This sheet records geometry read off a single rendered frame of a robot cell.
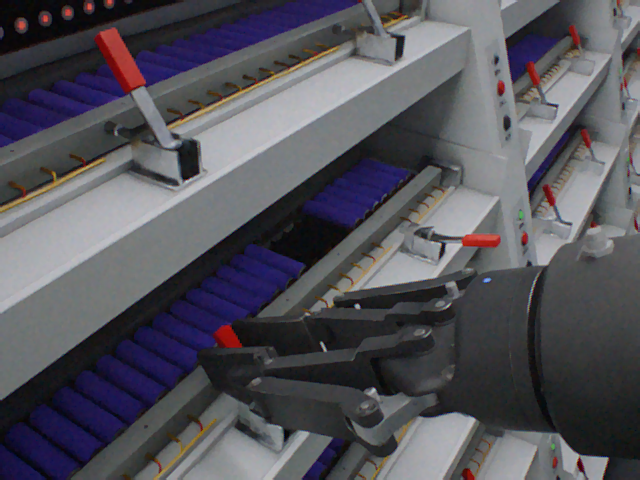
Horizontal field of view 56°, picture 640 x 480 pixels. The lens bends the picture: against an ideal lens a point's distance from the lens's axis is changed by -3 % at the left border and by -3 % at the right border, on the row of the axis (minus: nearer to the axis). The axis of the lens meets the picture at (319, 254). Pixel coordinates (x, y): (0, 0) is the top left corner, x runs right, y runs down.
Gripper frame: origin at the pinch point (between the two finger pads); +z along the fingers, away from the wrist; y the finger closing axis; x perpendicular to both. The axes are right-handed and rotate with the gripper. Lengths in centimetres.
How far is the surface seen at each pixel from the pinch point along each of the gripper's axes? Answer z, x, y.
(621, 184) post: 6, -36, 113
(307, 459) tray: 2.3, -10.6, 1.2
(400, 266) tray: 4.0, -6.2, 23.2
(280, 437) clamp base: 1.0, -6.5, -0.9
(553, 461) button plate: 9, -55, 47
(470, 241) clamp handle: -2.6, -5.9, 26.2
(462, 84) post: 0.7, 6.0, 42.7
